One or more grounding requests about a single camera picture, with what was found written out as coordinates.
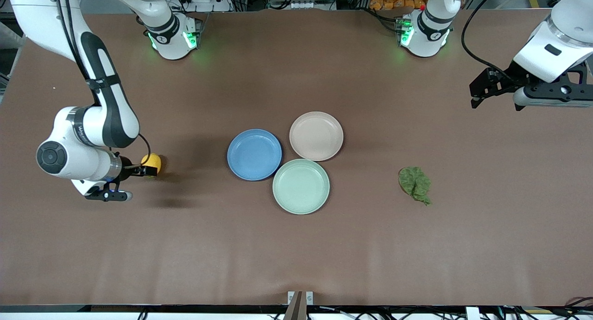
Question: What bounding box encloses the green lettuce leaf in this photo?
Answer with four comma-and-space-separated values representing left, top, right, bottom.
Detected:
398, 167, 432, 206

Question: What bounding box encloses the yellow lemon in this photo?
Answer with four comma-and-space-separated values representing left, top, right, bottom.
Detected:
141, 153, 162, 175

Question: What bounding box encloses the blue plate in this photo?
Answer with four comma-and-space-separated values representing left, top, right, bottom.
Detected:
227, 129, 283, 181

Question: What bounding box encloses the metal bracket with brown post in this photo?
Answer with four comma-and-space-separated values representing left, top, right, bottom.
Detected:
284, 291, 314, 320

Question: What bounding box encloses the pale green plate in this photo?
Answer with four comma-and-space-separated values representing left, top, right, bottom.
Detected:
272, 159, 330, 215

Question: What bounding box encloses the beige plate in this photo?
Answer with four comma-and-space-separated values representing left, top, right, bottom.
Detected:
290, 112, 344, 162

